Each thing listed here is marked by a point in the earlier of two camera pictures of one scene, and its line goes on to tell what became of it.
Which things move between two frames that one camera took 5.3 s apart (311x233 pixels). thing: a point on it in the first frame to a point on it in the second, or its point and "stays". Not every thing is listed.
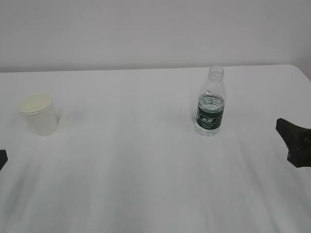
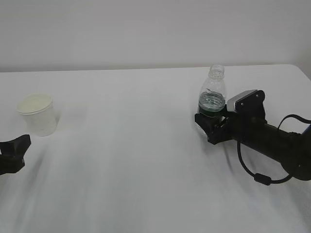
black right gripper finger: (298, 140) to (222, 128)
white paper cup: (41, 116) stays
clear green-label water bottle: (211, 103) stays
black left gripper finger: (3, 158) to (12, 152)
